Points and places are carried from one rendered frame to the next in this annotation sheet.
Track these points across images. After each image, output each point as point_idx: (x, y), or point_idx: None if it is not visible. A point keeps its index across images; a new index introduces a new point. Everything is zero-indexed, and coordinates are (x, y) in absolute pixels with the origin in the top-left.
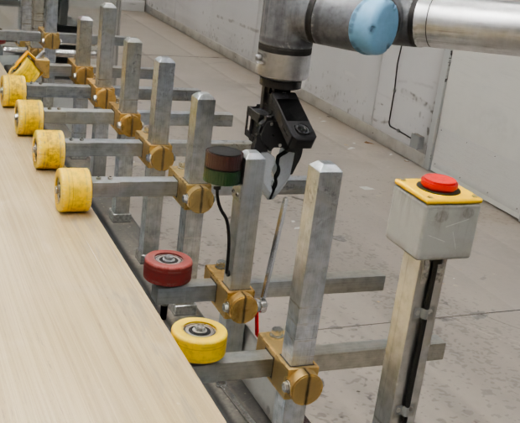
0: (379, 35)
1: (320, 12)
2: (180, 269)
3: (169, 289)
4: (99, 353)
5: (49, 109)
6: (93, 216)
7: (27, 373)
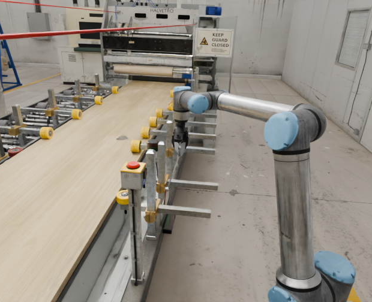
0: (197, 108)
1: (182, 99)
2: None
3: None
4: (91, 196)
5: (158, 119)
6: (140, 154)
7: (67, 198)
